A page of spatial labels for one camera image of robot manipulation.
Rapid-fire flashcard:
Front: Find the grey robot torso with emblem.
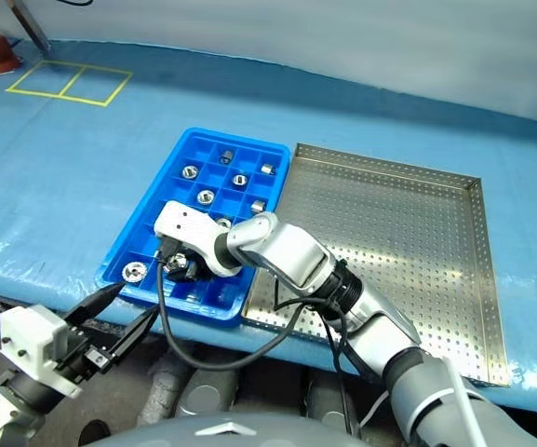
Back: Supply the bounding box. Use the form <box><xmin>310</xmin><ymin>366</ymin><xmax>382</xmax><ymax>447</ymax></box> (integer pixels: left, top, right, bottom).
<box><xmin>81</xmin><ymin>412</ymin><xmax>381</xmax><ymax>447</ymax></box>

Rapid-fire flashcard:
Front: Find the metal stand leg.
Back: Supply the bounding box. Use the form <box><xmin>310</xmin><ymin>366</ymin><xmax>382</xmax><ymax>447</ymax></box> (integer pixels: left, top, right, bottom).
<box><xmin>18</xmin><ymin>0</ymin><xmax>53</xmax><ymax>53</ymax></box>

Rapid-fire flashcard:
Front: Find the crumpled grey wrapped tube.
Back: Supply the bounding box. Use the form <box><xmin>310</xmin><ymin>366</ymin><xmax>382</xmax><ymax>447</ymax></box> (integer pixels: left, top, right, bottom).
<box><xmin>136</xmin><ymin>358</ymin><xmax>191</xmax><ymax>426</ymax></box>

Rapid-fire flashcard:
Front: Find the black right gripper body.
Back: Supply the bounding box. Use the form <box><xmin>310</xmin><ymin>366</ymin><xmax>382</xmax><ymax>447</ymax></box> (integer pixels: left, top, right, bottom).
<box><xmin>184</xmin><ymin>247</ymin><xmax>214</xmax><ymax>283</ymax></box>

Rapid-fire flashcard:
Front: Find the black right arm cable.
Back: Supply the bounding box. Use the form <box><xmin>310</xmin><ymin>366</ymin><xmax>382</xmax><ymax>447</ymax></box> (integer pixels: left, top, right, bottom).
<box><xmin>155</xmin><ymin>237</ymin><xmax>363</xmax><ymax>374</ymax></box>

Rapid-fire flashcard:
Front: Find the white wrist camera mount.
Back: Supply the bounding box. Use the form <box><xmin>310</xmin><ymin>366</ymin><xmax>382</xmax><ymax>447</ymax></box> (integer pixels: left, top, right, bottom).
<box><xmin>153</xmin><ymin>200</ymin><xmax>245</xmax><ymax>279</ymax></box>
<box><xmin>0</xmin><ymin>305</ymin><xmax>84</xmax><ymax>400</ymax></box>

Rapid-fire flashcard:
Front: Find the thin white cable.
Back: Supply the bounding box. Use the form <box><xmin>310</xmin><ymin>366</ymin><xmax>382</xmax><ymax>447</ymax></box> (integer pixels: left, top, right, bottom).
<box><xmin>443</xmin><ymin>357</ymin><xmax>486</xmax><ymax>447</ymax></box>

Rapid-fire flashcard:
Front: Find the perforated metal tray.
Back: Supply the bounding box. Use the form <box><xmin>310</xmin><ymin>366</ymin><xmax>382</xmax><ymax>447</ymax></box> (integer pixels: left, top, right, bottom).
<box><xmin>241</xmin><ymin>142</ymin><xmax>511</xmax><ymax>387</ymax></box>

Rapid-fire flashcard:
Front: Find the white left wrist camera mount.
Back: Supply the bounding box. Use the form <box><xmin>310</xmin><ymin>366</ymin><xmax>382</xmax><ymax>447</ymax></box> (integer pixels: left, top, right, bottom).
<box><xmin>0</xmin><ymin>305</ymin><xmax>84</xmax><ymax>400</ymax></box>

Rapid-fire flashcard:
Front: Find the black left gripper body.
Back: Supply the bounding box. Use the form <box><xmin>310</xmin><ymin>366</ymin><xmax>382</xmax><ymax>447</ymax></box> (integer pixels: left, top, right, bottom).
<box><xmin>56</xmin><ymin>320</ymin><xmax>114</xmax><ymax>385</ymax></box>

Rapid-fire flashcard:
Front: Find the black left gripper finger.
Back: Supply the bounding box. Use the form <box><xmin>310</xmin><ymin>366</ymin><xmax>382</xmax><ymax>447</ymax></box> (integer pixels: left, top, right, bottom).
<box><xmin>108</xmin><ymin>307</ymin><xmax>163</xmax><ymax>368</ymax></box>
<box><xmin>66</xmin><ymin>282</ymin><xmax>126</xmax><ymax>328</ymax></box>

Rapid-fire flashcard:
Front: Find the grey rounded shape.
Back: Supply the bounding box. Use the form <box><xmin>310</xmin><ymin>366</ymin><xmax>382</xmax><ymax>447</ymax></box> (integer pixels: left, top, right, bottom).
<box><xmin>174</xmin><ymin>366</ymin><xmax>240</xmax><ymax>420</ymax></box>
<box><xmin>302</xmin><ymin>372</ymin><xmax>358</xmax><ymax>435</ymax></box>

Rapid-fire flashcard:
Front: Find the blue compartment tray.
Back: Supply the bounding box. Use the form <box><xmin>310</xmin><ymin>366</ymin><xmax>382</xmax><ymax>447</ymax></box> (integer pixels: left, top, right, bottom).
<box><xmin>94</xmin><ymin>127</ymin><xmax>292</xmax><ymax>330</ymax></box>

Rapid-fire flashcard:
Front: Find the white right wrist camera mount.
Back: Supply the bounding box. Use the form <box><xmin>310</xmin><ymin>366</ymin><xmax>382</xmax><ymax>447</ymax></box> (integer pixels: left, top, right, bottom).
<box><xmin>153</xmin><ymin>200</ymin><xmax>245</xmax><ymax>279</ymax></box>

